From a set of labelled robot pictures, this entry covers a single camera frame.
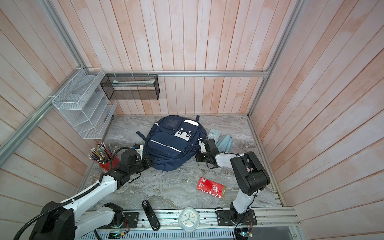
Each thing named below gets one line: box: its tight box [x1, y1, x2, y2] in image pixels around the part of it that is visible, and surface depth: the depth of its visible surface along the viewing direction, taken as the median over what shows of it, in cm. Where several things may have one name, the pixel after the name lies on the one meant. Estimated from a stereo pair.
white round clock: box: [178, 207, 201, 233], surface depth 73 cm
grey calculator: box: [207, 128, 222, 144], surface depth 109 cm
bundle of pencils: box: [87, 142, 115, 165], surface depth 83 cm
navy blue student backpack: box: [136, 114, 207, 172], surface depth 96 cm
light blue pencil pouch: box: [216, 134, 233, 153], surface depth 101 cm
